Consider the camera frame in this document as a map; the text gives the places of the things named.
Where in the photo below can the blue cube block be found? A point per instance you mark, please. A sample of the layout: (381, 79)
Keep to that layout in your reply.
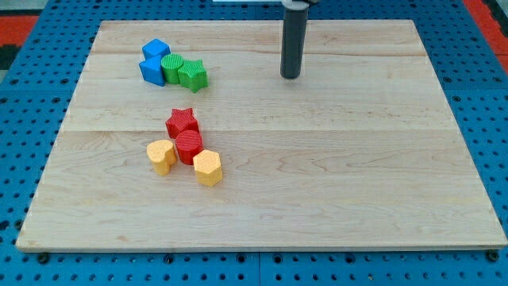
(155, 47)

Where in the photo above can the yellow heart block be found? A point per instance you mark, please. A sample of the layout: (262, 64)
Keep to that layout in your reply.
(162, 156)

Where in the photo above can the green star block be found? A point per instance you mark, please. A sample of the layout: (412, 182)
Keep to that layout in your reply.
(193, 75)

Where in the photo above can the red star block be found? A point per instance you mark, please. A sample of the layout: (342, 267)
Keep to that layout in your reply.
(181, 120)

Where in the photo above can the red cylinder block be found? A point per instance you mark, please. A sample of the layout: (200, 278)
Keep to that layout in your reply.
(188, 144)

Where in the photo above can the white rod mount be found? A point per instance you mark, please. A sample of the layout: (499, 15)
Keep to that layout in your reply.
(299, 4)

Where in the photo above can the green cylinder block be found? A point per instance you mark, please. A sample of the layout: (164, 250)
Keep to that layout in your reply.
(170, 64)

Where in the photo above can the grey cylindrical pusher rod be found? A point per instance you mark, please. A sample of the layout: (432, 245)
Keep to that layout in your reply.
(293, 39)

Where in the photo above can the yellow hexagon block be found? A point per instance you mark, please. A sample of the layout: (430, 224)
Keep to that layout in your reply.
(207, 168)

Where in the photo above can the light wooden board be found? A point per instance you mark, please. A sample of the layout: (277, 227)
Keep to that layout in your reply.
(360, 153)

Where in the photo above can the blue triangle block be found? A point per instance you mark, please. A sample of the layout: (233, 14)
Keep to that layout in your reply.
(151, 71)

